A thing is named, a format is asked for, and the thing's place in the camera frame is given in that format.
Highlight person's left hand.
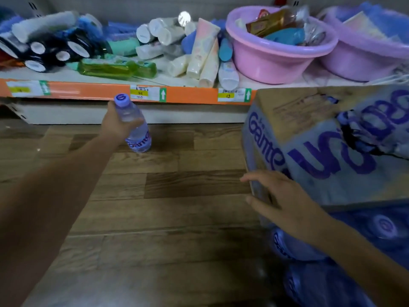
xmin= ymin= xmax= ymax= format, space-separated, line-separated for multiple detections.
xmin=100 ymin=101 xmax=145 ymax=143

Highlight person's right hand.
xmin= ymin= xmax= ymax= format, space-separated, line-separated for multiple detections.
xmin=240 ymin=170 xmax=333 ymax=246

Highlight clear water bottle purple cap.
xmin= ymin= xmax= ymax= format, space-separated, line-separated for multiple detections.
xmin=114 ymin=93 xmax=152 ymax=153

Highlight person's right forearm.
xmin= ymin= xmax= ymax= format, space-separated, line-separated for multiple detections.
xmin=311 ymin=215 xmax=409 ymax=307

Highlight person's left forearm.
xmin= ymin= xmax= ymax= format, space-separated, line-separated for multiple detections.
xmin=0 ymin=133 xmax=127 ymax=307

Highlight white and yellow price label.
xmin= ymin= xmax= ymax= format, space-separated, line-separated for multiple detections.
xmin=217 ymin=88 xmax=252 ymax=103
xmin=6 ymin=80 xmax=51 ymax=98
xmin=130 ymin=85 xmax=167 ymax=103

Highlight white shelf base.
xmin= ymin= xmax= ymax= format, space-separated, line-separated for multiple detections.
xmin=6 ymin=102 xmax=250 ymax=125

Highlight shelf with orange edge strip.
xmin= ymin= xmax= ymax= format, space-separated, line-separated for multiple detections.
xmin=0 ymin=59 xmax=409 ymax=106

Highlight short green bottle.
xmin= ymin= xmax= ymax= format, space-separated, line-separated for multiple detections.
xmin=134 ymin=61 xmax=158 ymax=79

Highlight long green bottle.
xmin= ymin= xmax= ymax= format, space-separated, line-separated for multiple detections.
xmin=78 ymin=57 xmax=138 ymax=81

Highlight mint green tube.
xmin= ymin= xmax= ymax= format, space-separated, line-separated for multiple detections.
xmin=105 ymin=38 xmax=141 ymax=57

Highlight pile of white tubes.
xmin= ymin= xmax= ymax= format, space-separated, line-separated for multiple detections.
xmin=135 ymin=16 xmax=199 ymax=78

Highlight cardboard box with purple print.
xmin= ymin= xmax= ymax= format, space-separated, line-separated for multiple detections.
xmin=242 ymin=85 xmax=409 ymax=227

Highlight cream tube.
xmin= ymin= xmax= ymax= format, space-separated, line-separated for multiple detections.
xmin=198 ymin=38 xmax=220 ymax=89

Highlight pile of blue packets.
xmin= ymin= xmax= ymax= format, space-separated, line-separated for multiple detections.
xmin=78 ymin=14 xmax=138 ymax=42

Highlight blue round tube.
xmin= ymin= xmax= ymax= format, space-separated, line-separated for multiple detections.
xmin=181 ymin=30 xmax=197 ymax=55

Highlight large pastel tube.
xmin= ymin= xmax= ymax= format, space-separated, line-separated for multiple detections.
xmin=186 ymin=18 xmax=221 ymax=80

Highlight white tube with blue print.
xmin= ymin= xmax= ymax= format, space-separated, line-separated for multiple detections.
xmin=218 ymin=60 xmax=240 ymax=92

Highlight group of black bottles white caps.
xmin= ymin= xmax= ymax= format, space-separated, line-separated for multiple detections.
xmin=0 ymin=28 xmax=98 ymax=74

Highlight small blue tube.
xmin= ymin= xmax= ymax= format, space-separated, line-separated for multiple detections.
xmin=219 ymin=36 xmax=234 ymax=63

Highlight grey white roll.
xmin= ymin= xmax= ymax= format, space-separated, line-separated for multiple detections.
xmin=12 ymin=10 xmax=80 ymax=44

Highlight pink plastic basin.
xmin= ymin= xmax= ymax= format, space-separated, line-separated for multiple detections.
xmin=225 ymin=6 xmax=339 ymax=85

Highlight gold snack packet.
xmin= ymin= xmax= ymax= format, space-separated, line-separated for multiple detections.
xmin=246 ymin=9 xmax=297 ymax=38

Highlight blue packet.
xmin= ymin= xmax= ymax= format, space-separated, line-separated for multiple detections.
xmin=264 ymin=27 xmax=306 ymax=46

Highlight purple plastic basin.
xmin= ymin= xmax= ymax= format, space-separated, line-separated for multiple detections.
xmin=317 ymin=4 xmax=409 ymax=83

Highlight clear plastic packets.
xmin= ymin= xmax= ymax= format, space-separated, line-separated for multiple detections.
xmin=299 ymin=6 xmax=327 ymax=47

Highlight white flat packet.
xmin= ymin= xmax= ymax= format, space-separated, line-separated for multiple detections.
xmin=343 ymin=11 xmax=390 ymax=41

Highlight blue packets in basin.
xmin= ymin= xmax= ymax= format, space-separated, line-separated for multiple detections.
xmin=335 ymin=1 xmax=409 ymax=43

